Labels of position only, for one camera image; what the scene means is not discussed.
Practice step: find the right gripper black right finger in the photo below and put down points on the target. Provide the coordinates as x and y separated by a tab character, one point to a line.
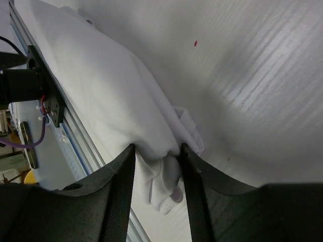
221	208

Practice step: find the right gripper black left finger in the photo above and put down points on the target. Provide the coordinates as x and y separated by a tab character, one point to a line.
95	208

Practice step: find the white t shirt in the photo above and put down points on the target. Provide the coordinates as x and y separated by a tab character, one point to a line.
116	97

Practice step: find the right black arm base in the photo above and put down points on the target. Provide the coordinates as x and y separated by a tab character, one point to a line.
26	78

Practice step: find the aluminium mounting rail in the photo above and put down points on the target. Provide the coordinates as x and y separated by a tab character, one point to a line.
87	158

